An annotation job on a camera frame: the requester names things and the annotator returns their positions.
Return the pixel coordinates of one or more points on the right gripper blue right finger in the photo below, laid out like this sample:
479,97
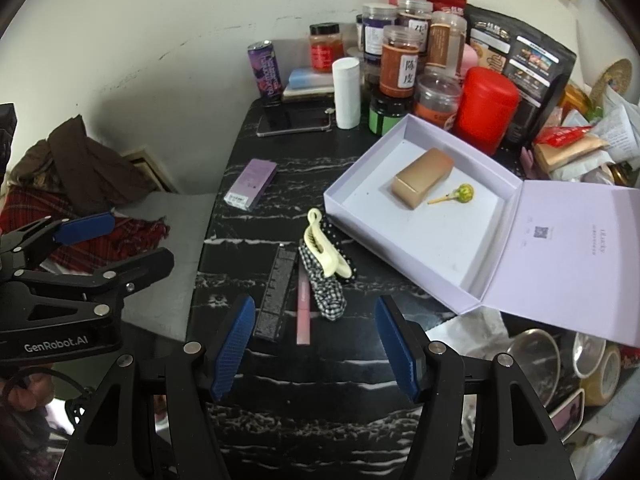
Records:
400,346

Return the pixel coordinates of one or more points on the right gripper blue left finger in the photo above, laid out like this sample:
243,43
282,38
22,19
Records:
231,339

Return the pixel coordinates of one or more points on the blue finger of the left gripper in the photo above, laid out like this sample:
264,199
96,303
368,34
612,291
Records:
72,232

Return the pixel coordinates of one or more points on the pink lip gloss tube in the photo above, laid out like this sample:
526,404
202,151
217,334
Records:
302,307

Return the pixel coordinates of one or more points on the black white checkered scrunchie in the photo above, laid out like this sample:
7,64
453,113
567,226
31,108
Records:
328,292

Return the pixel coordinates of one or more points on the cream hair claw clip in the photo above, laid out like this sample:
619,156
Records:
331,260

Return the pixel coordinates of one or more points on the purple small carton box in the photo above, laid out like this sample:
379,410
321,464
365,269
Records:
252,182

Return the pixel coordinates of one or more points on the gold rectangular box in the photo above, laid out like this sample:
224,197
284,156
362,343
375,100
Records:
412,184

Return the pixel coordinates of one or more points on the green yellow lollipop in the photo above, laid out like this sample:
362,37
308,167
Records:
464,193

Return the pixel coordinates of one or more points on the operator hand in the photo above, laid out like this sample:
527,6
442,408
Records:
39,392

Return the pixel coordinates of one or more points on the brown cloth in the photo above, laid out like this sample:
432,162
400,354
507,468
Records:
93,177

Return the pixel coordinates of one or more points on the metal cup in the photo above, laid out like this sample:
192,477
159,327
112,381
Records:
538,355

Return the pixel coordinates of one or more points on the tape roll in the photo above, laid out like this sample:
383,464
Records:
601,385

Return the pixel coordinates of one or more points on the lavender open gift box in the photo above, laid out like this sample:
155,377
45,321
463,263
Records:
561,253

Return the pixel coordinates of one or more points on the smartphone in clear case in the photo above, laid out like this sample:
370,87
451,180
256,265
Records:
285,119

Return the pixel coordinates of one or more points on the green black jar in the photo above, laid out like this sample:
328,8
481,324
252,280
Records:
385,111

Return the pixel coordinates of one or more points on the blue white flat boxes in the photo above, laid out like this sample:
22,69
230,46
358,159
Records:
306,84

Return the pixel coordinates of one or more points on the purple drink can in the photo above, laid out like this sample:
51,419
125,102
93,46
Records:
264,64

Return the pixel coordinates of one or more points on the short clear jar red label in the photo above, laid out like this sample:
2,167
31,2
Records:
437,99

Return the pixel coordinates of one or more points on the red snack sachet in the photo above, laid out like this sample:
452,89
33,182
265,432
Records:
559,136

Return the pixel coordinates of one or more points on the red round canister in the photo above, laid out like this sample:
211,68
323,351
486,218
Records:
487,105

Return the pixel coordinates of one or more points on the white cylindrical bottle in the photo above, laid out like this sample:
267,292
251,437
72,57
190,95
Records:
346,80

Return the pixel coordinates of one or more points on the red spice jar black lid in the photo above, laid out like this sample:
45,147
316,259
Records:
326,46

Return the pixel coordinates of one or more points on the orange peel jar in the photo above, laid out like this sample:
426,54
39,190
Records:
399,61

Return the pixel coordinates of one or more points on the brown label tall jar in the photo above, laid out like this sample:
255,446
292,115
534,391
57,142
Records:
445,43

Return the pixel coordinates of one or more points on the pink round container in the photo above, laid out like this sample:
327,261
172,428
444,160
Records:
469,60

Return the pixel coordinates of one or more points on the black snack pouch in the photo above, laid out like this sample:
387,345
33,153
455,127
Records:
537,64

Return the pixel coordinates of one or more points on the dark purple label jar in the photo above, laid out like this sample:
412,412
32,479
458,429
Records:
375,16

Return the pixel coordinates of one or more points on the white label herb jar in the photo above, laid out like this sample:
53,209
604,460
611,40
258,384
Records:
417,15

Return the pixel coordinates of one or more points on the red foil packet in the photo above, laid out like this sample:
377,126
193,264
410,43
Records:
449,6

